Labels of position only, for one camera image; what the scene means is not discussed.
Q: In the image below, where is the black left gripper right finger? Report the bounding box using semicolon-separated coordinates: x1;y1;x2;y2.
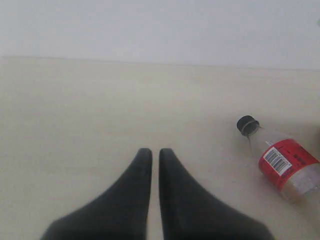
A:
158;148;274;240

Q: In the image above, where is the clear bottle red label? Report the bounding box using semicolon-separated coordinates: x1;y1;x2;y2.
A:
236;115;320;203

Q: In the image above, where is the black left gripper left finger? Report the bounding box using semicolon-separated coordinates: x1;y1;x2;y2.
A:
41;148;153;240

